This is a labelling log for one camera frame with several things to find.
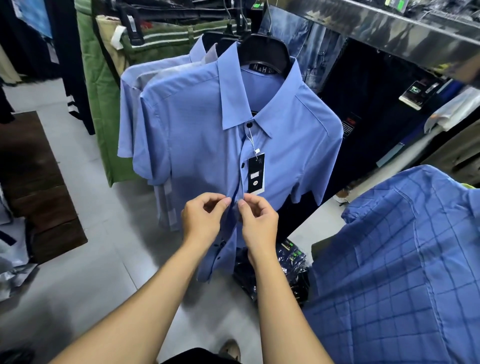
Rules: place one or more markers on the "person's right hand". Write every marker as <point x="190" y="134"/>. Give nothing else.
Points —
<point x="262" y="228"/>

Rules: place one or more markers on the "person's left hand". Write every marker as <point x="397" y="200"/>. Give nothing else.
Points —
<point x="198" y="221"/>

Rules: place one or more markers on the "person's left thumb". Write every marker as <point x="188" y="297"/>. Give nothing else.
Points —
<point x="221" y="212"/>

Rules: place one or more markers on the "person's right thumb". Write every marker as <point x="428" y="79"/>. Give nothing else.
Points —
<point x="245" y="213"/>

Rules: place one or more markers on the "blue short-sleeve button shirt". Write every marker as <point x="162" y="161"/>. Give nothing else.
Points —
<point x="195" y="131"/>

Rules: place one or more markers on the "person's left forearm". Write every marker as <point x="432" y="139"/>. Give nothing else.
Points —
<point x="135" y="307"/>

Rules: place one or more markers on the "person's right forearm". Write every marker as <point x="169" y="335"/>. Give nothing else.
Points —
<point x="281" y="311"/>

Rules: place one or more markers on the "black hang tag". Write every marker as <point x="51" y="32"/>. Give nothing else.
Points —
<point x="256" y="174"/>

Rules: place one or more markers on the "pile of black wrapped packets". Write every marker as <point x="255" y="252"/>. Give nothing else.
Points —
<point x="288" y="270"/>

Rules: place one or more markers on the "light blue short-sleeve shirt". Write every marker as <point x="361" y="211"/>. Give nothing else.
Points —
<point x="129" y="105"/>

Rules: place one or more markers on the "person's black shorts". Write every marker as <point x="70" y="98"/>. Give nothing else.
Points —
<point x="202" y="357"/>

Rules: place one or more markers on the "green trousers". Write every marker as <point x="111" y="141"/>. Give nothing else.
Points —
<point x="101" y="120"/>

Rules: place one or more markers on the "blue checked shirt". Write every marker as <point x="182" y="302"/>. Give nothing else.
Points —
<point x="393" y="270"/>

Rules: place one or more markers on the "black plastic hanger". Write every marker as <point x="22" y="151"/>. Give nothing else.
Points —
<point x="264" y="52"/>
<point x="221" y="39"/>

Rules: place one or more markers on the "dark navy trousers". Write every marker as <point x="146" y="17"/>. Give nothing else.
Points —
<point x="375" y="112"/>

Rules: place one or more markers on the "light blue denim jeans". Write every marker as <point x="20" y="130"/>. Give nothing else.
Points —
<point x="318" y="48"/>

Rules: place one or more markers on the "green white-striped garment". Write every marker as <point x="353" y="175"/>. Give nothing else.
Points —
<point x="161" y="41"/>

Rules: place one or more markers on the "brown wooden platform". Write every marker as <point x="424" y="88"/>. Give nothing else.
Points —
<point x="33" y="180"/>

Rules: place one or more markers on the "khaki trousers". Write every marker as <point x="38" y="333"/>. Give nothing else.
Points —
<point x="108" y="56"/>

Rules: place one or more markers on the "black paper tag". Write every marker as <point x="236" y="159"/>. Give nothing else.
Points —
<point x="135" y="32"/>

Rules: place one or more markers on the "black garment with white stripes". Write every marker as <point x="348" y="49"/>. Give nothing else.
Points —
<point x="73" y="75"/>

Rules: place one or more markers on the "white paper tag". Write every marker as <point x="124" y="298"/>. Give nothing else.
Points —
<point x="118" y="37"/>

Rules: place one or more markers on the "black and green label tag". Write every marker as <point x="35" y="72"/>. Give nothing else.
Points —
<point x="414" y="95"/>

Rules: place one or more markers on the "clear plastic-wrapped bundle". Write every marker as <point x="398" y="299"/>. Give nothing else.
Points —
<point x="13" y="262"/>

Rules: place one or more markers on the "olive garment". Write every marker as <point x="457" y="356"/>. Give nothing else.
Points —
<point x="457" y="153"/>

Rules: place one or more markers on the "white folded garment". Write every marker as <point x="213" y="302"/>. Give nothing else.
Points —
<point x="450" y="112"/>

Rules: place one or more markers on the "shiny metal shelf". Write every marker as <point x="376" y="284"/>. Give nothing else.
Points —
<point x="393" y="33"/>

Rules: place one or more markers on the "blue hanging garment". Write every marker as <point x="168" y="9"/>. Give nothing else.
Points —
<point x="33" y="17"/>

